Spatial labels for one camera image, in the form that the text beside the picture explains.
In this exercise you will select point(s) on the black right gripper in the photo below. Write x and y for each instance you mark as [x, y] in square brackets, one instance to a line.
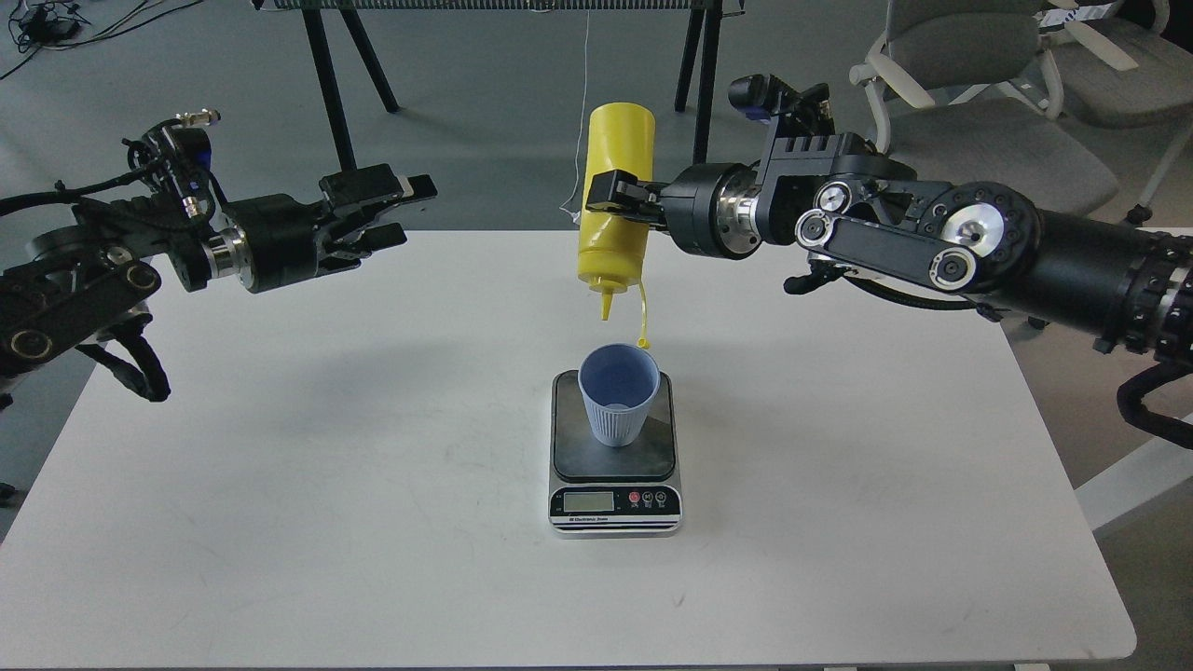
[705, 210]

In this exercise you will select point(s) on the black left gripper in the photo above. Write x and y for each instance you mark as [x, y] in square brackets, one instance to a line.
[274, 241]

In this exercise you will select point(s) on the yellow squeeze bottle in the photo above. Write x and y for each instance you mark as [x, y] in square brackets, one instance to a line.
[612, 244]

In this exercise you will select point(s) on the blue ribbed plastic cup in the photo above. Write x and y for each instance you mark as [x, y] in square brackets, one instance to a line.
[618, 384]

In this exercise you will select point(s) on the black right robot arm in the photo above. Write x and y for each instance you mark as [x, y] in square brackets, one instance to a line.
[867, 218]

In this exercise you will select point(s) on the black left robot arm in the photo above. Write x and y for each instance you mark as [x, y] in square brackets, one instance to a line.
[86, 285]

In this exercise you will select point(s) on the black digital kitchen scale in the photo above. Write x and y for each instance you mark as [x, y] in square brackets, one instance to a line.
[603, 491]

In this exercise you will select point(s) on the grey office chair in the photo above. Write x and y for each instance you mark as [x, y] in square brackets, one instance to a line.
[1118, 74]
[938, 83]

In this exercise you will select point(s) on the black trestle table frame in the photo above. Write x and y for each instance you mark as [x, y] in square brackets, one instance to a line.
[494, 105]

